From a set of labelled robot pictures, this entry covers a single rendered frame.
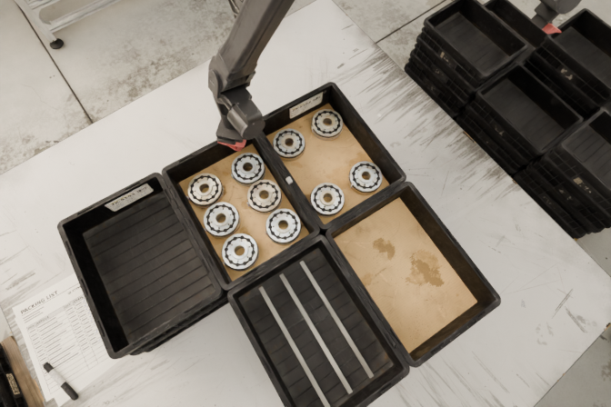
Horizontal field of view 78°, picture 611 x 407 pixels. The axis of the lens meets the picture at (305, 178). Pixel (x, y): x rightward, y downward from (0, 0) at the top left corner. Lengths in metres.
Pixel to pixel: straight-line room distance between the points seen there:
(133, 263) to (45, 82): 1.79
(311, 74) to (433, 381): 1.14
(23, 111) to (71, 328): 1.64
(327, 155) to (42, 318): 1.00
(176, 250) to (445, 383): 0.88
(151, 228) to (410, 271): 0.77
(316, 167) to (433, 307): 0.53
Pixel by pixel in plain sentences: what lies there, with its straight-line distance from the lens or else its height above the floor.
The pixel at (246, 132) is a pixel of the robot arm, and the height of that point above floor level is 1.25.
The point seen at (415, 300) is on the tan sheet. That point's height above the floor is 0.83.
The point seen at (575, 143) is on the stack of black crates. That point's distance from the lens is 2.03.
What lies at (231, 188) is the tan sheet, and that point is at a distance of 1.18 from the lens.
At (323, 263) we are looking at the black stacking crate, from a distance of 1.12.
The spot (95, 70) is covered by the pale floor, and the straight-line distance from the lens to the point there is 2.71.
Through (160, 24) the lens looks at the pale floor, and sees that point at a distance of 2.79.
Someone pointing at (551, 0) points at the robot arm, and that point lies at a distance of 1.07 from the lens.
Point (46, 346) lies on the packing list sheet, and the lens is 1.43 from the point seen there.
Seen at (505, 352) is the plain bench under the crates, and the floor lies 0.70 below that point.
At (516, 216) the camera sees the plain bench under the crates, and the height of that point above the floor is 0.70.
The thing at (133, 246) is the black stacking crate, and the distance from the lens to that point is 1.21.
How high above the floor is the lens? 1.93
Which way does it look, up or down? 69 degrees down
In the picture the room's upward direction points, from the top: 5 degrees clockwise
